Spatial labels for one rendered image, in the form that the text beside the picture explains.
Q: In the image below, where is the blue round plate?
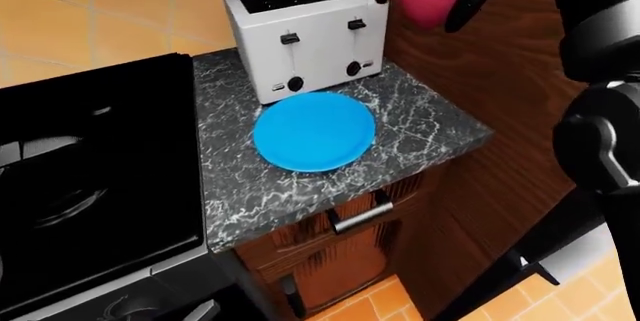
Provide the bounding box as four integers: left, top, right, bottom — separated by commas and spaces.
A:
252, 91, 376, 174

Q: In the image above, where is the silver four-slot toaster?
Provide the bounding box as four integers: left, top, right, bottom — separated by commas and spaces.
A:
222, 0, 391, 106

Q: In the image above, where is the wooden base cabinet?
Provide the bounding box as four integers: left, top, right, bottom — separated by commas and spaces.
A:
233, 168, 454, 321

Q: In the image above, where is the black stove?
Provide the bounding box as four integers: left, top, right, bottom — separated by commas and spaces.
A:
0, 51, 236, 321

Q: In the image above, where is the black stove knob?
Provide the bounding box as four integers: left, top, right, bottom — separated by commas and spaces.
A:
98, 293, 154, 321

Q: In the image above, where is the metal drawer handle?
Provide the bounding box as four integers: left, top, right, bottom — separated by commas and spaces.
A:
326, 188, 395, 234

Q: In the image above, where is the black cabinet door handle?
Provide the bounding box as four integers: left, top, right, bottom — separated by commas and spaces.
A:
278, 274, 307, 319

